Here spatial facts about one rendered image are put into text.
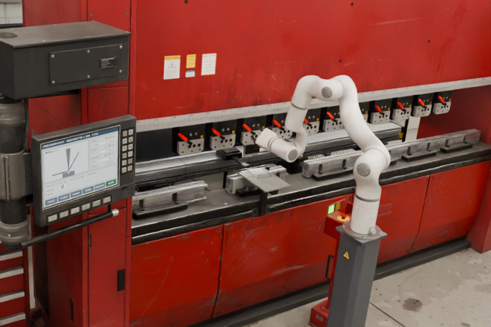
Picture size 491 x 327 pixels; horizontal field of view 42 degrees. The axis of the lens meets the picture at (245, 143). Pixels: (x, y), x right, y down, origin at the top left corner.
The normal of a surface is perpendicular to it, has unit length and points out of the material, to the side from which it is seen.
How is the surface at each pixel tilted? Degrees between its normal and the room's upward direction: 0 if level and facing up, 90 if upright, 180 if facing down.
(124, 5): 90
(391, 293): 0
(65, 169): 90
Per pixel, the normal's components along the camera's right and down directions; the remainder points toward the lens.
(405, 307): 0.08, -0.93
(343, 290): -0.80, 0.15
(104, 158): 0.73, 0.30
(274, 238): 0.55, 0.35
